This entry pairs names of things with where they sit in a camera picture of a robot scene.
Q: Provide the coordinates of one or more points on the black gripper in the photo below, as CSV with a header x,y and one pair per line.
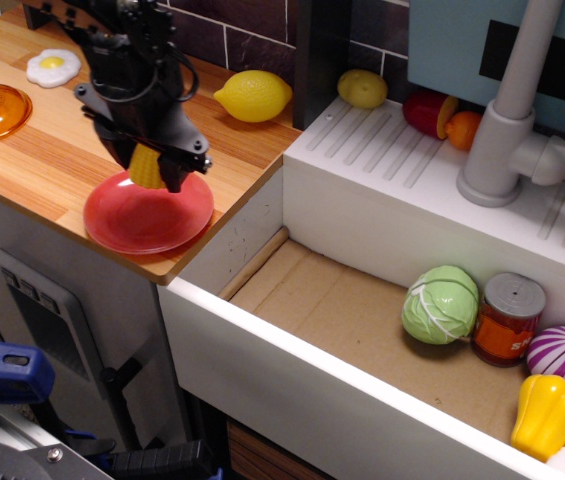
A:
x,y
135,95

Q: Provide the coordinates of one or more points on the yellow toy corn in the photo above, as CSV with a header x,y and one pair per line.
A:
x,y
144,169

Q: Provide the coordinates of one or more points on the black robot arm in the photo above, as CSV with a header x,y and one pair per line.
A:
x,y
109,17

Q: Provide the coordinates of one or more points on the pink plastic plate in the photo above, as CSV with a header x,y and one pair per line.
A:
x,y
126,218

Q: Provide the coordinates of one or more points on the yellow toy lemon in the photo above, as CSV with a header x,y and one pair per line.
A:
x,y
254,96

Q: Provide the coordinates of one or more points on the toy fried egg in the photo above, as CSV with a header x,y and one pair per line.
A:
x,y
53,68

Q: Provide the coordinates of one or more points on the grey oven door panel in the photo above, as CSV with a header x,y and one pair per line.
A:
x,y
55,320

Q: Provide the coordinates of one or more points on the yellow toy potato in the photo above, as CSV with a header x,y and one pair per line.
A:
x,y
362,88

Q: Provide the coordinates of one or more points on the blue clamp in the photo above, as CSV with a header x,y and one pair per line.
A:
x,y
26,375

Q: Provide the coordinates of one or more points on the white toy sink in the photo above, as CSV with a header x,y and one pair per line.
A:
x,y
289,320

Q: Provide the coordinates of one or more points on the red toy apple half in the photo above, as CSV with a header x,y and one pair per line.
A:
x,y
429,111

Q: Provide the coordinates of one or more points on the black clamp base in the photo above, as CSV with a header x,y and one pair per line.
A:
x,y
191,460

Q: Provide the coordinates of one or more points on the orange toy fruit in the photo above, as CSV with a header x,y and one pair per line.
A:
x,y
461,129

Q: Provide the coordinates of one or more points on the green toy cabbage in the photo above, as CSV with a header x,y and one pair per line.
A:
x,y
441,307

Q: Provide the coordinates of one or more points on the grey toy faucet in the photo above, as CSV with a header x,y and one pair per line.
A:
x,y
505,146

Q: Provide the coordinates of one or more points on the orange soup can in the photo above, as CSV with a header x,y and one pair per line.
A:
x,y
508,315

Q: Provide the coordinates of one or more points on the yellow toy bell pepper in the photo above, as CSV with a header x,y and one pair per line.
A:
x,y
539,430

